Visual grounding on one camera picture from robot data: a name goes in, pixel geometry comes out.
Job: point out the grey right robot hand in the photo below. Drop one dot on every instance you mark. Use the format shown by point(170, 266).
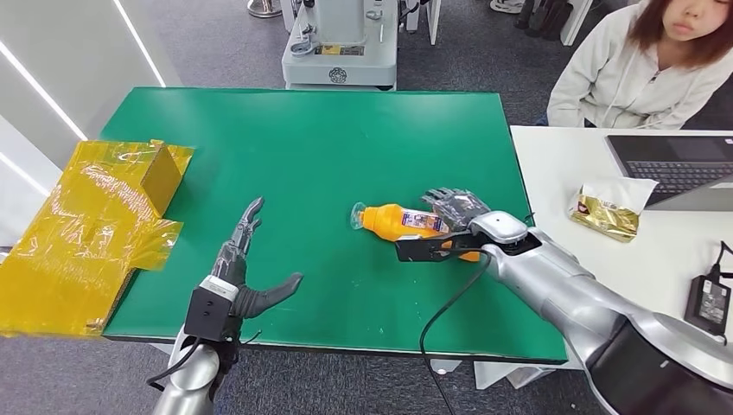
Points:
point(458, 206)

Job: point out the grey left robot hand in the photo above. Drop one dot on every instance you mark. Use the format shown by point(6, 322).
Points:
point(232, 269)

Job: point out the orange plastic bottle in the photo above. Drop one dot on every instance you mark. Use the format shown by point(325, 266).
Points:
point(389, 223)

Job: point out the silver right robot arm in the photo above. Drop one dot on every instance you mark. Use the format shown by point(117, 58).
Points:
point(572, 292)

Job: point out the gold snack packet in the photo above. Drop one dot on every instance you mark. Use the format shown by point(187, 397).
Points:
point(607, 215)

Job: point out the yellow taped cardboard box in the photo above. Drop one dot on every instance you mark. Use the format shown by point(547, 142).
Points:
point(74, 240)

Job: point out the grey machine stand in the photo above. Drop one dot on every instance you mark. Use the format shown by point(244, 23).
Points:
point(343, 57)

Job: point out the person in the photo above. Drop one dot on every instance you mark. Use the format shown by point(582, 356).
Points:
point(601, 80)

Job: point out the white shoe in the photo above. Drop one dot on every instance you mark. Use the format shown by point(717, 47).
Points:
point(507, 6)

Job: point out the dark grey laptop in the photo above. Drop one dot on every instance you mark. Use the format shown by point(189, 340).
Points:
point(670, 166)

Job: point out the white desk leg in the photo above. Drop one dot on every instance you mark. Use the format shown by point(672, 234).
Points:
point(575, 20)

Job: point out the chrome stand base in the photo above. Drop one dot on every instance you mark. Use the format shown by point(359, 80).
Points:
point(264, 8)

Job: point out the black power adapter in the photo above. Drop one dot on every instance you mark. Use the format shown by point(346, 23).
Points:
point(709, 303)

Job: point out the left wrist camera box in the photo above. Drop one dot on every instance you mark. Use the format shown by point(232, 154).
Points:
point(209, 312)

